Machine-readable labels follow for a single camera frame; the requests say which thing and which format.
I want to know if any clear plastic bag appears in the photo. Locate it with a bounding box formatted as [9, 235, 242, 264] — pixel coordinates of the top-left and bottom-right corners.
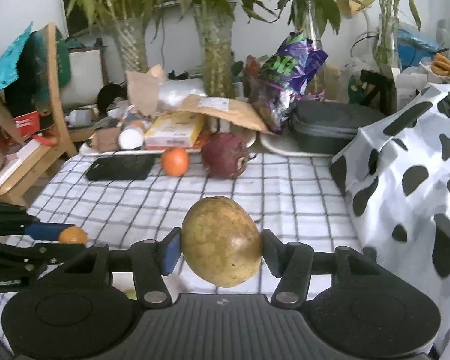
[158, 79, 207, 111]

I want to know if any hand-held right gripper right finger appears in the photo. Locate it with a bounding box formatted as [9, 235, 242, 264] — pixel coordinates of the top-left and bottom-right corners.
[260, 229, 389, 310]

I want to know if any bamboo plant in glass vase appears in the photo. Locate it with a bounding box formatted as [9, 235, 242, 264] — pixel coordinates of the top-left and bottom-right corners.
[275, 0, 361, 100]
[65, 0, 190, 74]
[155, 0, 278, 99]
[335, 0, 439, 69]

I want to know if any checked bed sheet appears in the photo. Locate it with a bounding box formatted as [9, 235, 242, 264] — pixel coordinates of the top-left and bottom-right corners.
[0, 152, 364, 331]

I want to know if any white tray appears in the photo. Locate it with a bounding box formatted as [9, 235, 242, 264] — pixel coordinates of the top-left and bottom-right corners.
[79, 140, 203, 155]

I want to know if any cow print blanket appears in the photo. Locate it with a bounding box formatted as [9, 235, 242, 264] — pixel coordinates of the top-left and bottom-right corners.
[330, 64, 450, 360]

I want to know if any purple snack bag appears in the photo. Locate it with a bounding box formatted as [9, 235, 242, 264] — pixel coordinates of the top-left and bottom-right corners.
[249, 32, 329, 132]

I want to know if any black phone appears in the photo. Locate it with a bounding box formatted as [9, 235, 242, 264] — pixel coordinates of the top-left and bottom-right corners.
[85, 154, 156, 181]

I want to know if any red snack packet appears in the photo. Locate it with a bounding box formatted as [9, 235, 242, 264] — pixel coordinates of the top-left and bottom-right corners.
[244, 55, 263, 100]

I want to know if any white round container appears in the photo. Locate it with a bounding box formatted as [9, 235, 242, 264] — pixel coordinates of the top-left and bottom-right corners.
[119, 125, 145, 150]

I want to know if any yellow knitted cloth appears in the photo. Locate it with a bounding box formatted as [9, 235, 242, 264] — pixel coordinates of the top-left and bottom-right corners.
[433, 53, 450, 79]

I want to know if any white bin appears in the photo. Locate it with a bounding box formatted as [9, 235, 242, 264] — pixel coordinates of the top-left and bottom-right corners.
[62, 47, 107, 100]

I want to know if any black stand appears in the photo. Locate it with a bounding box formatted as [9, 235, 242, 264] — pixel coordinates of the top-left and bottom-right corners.
[360, 69, 398, 115]

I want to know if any yellow and white box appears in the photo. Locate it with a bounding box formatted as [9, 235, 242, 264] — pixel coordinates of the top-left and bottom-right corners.
[144, 112, 205, 149]

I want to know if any white cylindrical device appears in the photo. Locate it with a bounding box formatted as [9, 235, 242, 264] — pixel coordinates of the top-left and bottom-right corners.
[65, 108, 98, 127]

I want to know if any torn brown paper bag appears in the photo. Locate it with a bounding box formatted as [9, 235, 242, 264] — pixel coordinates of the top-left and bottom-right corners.
[125, 64, 167, 117]

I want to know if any blue plastic bag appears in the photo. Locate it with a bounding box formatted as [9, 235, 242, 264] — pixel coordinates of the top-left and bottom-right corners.
[397, 22, 441, 55]

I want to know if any dark green garment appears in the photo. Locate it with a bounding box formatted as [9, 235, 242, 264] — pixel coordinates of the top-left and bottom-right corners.
[17, 32, 72, 109]

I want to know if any wooden chair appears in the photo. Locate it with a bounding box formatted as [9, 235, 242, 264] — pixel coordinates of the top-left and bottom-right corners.
[0, 22, 77, 207]

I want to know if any large orange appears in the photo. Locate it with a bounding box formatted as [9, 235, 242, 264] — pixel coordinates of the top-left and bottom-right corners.
[161, 147, 190, 177]

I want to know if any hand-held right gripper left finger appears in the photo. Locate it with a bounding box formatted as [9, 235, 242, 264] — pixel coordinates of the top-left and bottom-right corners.
[62, 227, 183, 310]

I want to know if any teal plastic bag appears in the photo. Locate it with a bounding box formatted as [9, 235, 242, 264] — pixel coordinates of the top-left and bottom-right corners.
[0, 22, 34, 98]

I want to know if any brown paper mailer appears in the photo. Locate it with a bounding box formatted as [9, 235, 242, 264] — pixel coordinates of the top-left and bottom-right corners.
[176, 94, 274, 135]

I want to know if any yellow oval fruit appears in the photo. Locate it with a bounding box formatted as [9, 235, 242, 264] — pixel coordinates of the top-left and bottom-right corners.
[181, 196, 263, 289]

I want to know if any black zip case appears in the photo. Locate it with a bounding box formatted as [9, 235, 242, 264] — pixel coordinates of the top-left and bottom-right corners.
[289, 99, 387, 154]

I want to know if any dark red round fruit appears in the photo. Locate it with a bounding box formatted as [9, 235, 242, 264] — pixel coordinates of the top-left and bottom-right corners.
[201, 132, 257, 179]

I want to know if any small orange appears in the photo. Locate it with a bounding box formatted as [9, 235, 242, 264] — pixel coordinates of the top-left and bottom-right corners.
[58, 226, 89, 245]

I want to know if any black rounded object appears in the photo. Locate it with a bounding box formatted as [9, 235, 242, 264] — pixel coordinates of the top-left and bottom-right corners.
[97, 83, 127, 115]

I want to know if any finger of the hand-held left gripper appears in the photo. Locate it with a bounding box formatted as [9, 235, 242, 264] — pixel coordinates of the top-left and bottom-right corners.
[0, 241, 89, 294]
[0, 199, 77, 241]

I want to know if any small brown cardboard box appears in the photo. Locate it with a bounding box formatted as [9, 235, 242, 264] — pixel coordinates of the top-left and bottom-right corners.
[94, 127, 122, 152]

